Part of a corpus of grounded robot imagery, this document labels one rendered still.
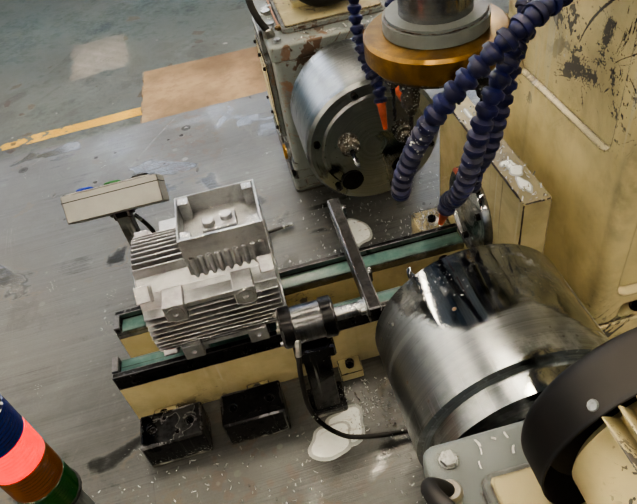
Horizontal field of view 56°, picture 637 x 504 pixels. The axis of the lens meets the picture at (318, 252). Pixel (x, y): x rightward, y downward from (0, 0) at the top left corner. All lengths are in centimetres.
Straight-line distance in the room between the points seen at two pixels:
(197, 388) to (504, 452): 60
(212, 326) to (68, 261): 63
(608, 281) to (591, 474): 56
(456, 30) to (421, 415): 43
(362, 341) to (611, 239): 41
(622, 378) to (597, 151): 52
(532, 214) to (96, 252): 97
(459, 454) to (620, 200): 43
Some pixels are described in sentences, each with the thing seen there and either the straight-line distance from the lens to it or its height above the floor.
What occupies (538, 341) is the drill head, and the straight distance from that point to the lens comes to 64.
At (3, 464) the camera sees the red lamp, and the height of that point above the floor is 115.
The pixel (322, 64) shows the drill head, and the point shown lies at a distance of 115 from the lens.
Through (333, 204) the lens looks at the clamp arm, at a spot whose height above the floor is 103.
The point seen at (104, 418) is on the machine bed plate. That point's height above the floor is 80.
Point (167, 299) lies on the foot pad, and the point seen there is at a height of 108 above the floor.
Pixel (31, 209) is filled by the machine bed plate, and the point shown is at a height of 80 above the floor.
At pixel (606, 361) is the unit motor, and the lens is 40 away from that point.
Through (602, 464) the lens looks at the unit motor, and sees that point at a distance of 42.
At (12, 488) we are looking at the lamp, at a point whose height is 111.
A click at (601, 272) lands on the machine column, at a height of 99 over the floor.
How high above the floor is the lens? 167
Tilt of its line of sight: 44 degrees down
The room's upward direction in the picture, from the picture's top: 12 degrees counter-clockwise
